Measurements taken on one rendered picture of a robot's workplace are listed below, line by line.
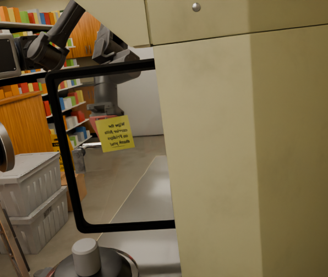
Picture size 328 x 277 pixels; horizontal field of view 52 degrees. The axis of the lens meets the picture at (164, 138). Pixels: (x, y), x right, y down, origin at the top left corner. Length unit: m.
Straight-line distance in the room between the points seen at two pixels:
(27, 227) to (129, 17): 2.45
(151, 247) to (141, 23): 0.59
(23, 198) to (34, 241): 0.36
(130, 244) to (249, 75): 0.61
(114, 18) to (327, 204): 0.40
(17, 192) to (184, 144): 2.31
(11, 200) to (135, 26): 2.41
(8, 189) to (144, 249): 1.93
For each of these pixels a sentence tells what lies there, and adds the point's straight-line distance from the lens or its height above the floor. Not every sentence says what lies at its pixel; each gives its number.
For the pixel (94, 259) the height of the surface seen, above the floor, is 1.20.
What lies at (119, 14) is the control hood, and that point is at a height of 1.45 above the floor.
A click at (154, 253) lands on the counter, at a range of 0.84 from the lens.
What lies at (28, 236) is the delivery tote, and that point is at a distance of 2.81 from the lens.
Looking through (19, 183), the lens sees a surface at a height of 0.60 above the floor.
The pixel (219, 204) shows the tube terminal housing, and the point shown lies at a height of 1.21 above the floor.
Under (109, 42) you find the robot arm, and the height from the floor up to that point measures 1.44.
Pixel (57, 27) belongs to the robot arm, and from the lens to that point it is 1.20.
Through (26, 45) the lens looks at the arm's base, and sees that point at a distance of 1.32.
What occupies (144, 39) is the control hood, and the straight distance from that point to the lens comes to 0.40.
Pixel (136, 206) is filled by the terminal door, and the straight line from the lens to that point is 0.81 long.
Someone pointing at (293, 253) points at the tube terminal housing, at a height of 1.11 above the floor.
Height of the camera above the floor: 1.41
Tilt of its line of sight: 15 degrees down
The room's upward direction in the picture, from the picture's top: 7 degrees counter-clockwise
